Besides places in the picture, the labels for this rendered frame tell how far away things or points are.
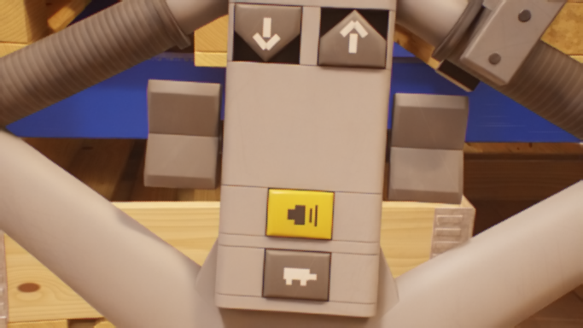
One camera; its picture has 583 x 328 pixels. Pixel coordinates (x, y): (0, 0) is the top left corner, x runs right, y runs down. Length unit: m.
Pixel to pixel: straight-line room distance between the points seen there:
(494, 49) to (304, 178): 0.12
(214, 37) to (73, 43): 0.68
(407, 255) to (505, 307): 0.81
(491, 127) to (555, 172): 1.41
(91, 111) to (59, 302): 0.31
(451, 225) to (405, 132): 0.84
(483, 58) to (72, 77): 0.22
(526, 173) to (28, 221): 2.30
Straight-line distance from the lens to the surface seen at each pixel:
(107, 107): 1.19
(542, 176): 2.66
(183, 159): 0.41
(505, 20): 0.39
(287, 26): 0.40
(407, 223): 1.22
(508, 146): 3.41
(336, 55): 0.40
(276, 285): 0.41
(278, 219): 0.40
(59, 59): 0.43
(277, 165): 0.40
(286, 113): 0.40
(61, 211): 0.44
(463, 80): 0.46
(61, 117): 1.21
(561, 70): 0.43
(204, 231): 1.18
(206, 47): 1.10
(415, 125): 0.41
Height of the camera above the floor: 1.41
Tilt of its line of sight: 20 degrees down
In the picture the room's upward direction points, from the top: 3 degrees clockwise
